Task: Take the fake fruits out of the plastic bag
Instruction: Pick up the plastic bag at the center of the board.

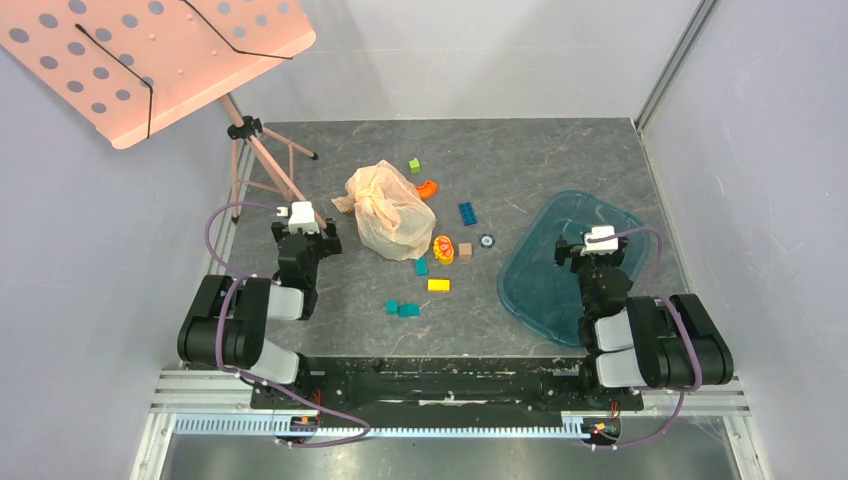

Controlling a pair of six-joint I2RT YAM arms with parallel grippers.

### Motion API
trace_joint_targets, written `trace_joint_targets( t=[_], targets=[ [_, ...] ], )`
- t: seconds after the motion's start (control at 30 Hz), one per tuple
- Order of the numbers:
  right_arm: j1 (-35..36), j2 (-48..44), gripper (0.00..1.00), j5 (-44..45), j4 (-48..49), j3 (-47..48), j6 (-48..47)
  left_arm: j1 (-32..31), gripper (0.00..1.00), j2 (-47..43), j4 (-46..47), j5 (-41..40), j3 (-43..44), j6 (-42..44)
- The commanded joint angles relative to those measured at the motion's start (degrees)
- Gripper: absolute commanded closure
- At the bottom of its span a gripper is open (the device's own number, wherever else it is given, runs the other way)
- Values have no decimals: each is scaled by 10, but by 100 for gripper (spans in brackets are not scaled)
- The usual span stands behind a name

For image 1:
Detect orange curved toy block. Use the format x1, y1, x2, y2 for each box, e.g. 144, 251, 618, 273
416, 180, 439, 200

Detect yellow orange toy piece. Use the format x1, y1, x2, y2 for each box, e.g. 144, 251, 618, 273
433, 235, 455, 265

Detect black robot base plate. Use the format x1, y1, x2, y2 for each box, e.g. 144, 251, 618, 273
287, 356, 644, 414

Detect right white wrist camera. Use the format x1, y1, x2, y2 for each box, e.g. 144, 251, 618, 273
580, 225, 619, 256

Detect blue lego brick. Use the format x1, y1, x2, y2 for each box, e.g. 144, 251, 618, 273
458, 202, 478, 226

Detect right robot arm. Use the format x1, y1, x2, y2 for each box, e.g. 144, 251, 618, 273
554, 238, 734, 408

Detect brown wooden cube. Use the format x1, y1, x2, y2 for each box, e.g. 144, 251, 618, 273
457, 242, 473, 261

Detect translucent orange plastic bag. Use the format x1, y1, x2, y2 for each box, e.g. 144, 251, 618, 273
332, 160, 436, 261

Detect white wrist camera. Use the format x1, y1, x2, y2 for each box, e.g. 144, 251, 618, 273
580, 225, 619, 256
276, 201, 321, 234

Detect teal block near bag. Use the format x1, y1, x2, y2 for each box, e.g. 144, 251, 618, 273
414, 256, 429, 276

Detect teal transparent plastic tray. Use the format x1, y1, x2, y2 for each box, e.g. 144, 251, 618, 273
497, 190, 644, 347

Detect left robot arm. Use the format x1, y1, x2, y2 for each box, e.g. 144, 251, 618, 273
177, 220, 342, 408

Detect teal cube block left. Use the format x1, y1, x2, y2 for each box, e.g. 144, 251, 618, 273
385, 300, 399, 315

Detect teal cube block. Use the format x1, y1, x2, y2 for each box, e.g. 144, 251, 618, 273
385, 300, 399, 315
397, 303, 421, 318

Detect teal cube block right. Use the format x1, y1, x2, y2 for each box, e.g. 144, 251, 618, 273
397, 303, 421, 318

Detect pink music stand tripod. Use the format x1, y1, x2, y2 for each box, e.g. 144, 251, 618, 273
217, 93, 319, 202

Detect aluminium frame rail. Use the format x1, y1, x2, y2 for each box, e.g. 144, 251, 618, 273
130, 370, 270, 479

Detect pink perforated music stand desk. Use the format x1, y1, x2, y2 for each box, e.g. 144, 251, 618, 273
1, 1, 317, 149

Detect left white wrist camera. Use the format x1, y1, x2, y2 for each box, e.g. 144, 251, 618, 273
276, 201, 321, 234

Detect yellow rectangular block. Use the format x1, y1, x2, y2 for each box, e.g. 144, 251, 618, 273
427, 278, 451, 293

